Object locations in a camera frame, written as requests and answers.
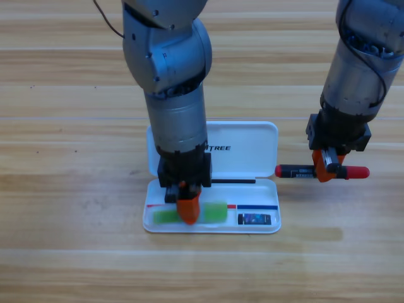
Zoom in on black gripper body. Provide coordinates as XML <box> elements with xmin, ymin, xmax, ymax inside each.
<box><xmin>157</xmin><ymin>143</ymin><xmax>212</xmax><ymax>203</ymax></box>
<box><xmin>305</xmin><ymin>109</ymin><xmax>372</xmax><ymax>173</ymax></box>

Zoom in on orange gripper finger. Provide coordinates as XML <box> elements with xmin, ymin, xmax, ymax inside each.
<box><xmin>311</xmin><ymin>147</ymin><xmax>345</xmax><ymax>183</ymax></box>
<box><xmin>175</xmin><ymin>181</ymin><xmax>202</xmax><ymax>225</ymax></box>

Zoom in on black marker with red caps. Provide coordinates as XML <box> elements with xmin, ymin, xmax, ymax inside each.
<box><xmin>274</xmin><ymin>163</ymin><xmax>370</xmax><ymax>180</ymax></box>

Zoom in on green and white glue stick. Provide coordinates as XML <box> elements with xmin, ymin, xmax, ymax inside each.
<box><xmin>153</xmin><ymin>201</ymin><xmax>228</xmax><ymax>224</ymax></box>

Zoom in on dark sleeved eraser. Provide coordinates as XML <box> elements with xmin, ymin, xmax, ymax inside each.
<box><xmin>237</xmin><ymin>213</ymin><xmax>273</xmax><ymax>226</ymax></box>

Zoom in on white Unitree pencil case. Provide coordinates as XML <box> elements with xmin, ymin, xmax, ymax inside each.
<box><xmin>142</xmin><ymin>121</ymin><xmax>282</xmax><ymax>234</ymax></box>

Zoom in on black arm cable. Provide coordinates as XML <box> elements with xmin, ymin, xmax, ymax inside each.
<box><xmin>339</xmin><ymin>0</ymin><xmax>388</xmax><ymax>108</ymax></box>

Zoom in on thin brown arm cable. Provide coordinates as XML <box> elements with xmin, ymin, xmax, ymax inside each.
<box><xmin>92</xmin><ymin>0</ymin><xmax>124</xmax><ymax>39</ymax></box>

